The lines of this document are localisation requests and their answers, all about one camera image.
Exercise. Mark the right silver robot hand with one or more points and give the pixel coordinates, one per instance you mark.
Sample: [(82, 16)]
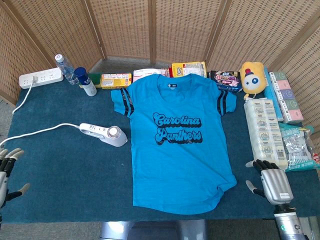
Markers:
[(276, 185)]

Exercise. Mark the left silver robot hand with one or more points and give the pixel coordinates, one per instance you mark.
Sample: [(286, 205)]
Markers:
[(3, 180)]

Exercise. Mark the blue Carolina Panthers T-shirt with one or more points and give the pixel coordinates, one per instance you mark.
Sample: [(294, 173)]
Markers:
[(180, 170)]

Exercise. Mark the white handheld steam iron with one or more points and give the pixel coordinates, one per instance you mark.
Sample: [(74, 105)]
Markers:
[(117, 140)]

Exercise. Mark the teal and white packet bag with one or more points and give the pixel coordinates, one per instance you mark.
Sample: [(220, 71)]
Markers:
[(297, 147)]

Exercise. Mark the clear pack with red label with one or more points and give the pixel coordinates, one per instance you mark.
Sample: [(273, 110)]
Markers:
[(316, 157)]

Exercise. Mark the white fabric bundle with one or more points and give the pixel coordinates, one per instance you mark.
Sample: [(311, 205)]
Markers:
[(265, 135)]

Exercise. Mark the teal carpet table cover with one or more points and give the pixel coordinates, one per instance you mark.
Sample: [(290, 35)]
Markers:
[(75, 180)]

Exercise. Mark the long light blue package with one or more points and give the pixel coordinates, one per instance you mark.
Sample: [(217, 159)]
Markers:
[(271, 100)]

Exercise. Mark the multicolour tissue pack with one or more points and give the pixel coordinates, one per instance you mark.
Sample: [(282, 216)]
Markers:
[(287, 100)]

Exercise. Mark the yellow plush toy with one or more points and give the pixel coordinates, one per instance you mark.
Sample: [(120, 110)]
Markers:
[(252, 80)]

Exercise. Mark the white power strip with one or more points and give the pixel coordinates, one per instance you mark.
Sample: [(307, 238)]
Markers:
[(47, 75)]

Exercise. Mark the dark sanitary pad package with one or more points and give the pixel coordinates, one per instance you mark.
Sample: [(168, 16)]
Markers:
[(226, 80)]

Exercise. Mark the clear plastic water bottle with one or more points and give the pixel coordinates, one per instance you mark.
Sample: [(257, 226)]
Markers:
[(67, 71)]

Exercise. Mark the white bottle with blue cap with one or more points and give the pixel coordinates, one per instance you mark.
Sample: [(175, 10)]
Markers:
[(88, 86)]

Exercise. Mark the grey robot torso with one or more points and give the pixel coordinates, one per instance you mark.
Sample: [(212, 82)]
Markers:
[(155, 230)]

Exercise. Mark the green and yellow sponge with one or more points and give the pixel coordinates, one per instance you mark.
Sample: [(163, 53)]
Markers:
[(96, 77)]

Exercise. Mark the yellow snack package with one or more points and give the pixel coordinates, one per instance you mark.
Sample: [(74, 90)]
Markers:
[(190, 68)]

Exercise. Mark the yellow rectangular box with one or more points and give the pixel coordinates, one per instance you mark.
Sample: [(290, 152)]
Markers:
[(115, 81)]

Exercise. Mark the white and pink package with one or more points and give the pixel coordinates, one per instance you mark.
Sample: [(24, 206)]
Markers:
[(143, 73)]

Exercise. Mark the wicker folding screen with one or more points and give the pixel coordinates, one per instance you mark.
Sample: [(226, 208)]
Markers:
[(180, 30)]

